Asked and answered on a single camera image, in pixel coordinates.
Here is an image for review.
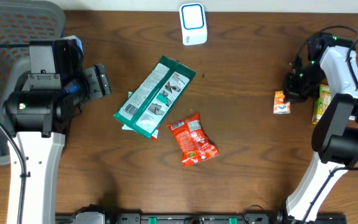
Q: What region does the grey plastic basket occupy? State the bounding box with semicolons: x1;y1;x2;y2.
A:
0;0;67;166

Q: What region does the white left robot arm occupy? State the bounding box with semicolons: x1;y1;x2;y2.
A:
2;35;112;223

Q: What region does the green tea carton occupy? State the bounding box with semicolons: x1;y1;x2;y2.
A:
311;84;331;124

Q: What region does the green white glove package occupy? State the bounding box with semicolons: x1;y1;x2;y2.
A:
114;55;196;139

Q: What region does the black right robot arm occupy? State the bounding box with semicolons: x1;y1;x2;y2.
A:
282;30;358;223

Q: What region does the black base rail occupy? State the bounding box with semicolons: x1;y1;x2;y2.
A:
55;203;347;224

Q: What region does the slim red snack packet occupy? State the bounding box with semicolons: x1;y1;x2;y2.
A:
151;126;160;141

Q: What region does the orange tissue pack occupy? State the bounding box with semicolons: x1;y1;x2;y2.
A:
273;91;291;114

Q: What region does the light green wipes pack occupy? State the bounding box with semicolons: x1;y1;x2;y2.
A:
119;90;144;130

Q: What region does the red chips bag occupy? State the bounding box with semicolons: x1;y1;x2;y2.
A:
167;112;219;167

